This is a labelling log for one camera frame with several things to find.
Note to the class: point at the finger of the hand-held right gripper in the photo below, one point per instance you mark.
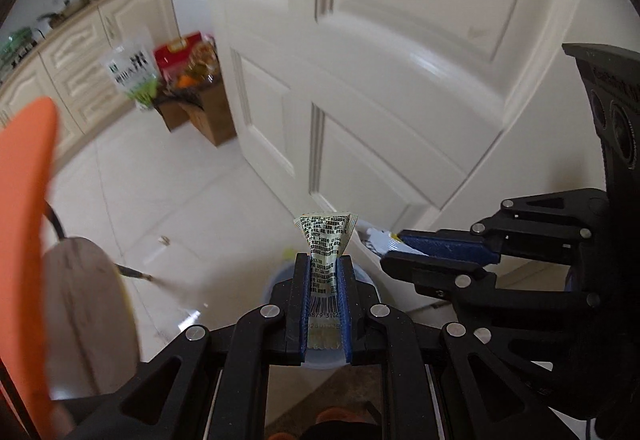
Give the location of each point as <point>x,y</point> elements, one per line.
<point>430,272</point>
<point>440,242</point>

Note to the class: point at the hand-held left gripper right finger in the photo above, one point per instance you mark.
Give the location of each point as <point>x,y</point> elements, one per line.
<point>344,310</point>

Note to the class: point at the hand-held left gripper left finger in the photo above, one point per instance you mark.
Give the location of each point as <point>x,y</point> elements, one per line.
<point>301,310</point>

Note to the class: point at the blue plastic trash bin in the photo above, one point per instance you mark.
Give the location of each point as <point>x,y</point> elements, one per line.
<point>277,277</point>

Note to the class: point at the white wrapper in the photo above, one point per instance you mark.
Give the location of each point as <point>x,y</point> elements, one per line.
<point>382,240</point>

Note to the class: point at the printed barcode snack wrapper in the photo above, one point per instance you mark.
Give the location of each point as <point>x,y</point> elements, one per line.
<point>325,245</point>

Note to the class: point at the black table leg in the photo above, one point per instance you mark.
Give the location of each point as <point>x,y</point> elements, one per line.
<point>134,272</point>

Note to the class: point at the white panelled door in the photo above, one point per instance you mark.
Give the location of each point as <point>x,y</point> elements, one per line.
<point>400,45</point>

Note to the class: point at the large brown cardboard box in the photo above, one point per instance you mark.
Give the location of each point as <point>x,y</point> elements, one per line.
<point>215,115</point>

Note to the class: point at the wooden stool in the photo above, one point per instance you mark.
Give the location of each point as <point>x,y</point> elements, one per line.
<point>85,310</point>

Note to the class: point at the small brown cardboard box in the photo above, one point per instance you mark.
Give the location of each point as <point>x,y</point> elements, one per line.
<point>172,115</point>

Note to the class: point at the red gift box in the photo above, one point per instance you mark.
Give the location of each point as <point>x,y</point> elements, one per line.
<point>172,51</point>

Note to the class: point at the round table with orange cover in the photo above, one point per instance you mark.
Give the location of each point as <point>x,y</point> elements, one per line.
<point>25,220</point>

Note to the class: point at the white and green rice bag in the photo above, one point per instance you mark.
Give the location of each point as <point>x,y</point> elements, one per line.
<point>132,70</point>

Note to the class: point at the cream lower kitchen cabinets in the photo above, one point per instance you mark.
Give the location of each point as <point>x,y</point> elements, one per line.
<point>75,70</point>

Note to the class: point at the black gas stove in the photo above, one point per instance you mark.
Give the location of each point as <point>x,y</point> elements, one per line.
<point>15,65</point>

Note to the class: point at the metal wok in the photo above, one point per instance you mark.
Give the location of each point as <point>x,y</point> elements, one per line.
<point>52,18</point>

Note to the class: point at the green electric pot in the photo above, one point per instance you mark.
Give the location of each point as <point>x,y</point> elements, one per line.
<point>15,42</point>

